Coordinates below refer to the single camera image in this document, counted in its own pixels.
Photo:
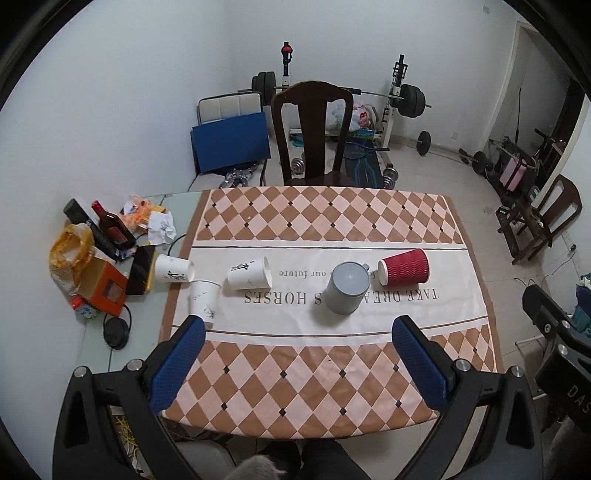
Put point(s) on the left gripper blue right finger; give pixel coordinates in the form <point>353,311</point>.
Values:
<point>508,444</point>

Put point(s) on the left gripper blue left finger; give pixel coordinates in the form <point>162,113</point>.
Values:
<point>87,445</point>

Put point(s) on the grey ribbed mug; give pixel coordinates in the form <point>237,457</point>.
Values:
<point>348,285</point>

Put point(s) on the red ripple paper cup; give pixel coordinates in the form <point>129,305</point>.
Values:
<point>403,269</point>

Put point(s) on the white paper cup front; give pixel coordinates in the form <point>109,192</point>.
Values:
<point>203,300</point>

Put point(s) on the white paper cup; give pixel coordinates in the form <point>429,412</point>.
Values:
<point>168,269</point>
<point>203,300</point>
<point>251,275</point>

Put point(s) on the white paper cup left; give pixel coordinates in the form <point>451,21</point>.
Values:
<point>168,269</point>

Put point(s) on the white paper cup centre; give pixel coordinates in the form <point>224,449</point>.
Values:
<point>251,275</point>

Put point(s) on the black round disc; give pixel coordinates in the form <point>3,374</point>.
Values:
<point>116,329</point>

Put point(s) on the small blue white packet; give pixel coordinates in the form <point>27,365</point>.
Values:
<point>82,307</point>

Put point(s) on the orange window box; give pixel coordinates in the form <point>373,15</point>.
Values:
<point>103,286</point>

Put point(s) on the yellow plastic bag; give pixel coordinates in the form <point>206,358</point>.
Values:
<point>70,255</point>

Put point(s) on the dark liquor bottle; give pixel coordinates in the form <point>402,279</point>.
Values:
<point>113,227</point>

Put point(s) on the crumpled white tissue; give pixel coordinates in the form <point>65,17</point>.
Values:
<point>160,228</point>

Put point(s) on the small barbell on floor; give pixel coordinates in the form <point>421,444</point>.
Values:
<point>425,145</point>

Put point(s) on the orange snack wrapper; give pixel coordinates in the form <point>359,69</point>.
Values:
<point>136,211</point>

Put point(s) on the black bottle box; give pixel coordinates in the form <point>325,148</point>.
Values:
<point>77,215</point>

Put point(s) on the checkered brown pink tablecloth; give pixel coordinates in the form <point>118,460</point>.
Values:
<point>310,281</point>

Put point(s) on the dark exercise mat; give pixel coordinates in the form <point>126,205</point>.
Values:
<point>362,166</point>

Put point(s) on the barbell with black plates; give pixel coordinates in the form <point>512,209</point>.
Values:
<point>409,100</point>

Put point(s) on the white red plastic bag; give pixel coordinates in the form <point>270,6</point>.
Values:
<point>364,117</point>

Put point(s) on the blue folded mat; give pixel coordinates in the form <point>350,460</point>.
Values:
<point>229,142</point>

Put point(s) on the white barbell rack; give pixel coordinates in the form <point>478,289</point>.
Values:
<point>287,53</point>

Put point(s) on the white padded chair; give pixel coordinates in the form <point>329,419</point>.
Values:
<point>219,107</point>

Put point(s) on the dark wooden chair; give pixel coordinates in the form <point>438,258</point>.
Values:
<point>312,99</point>

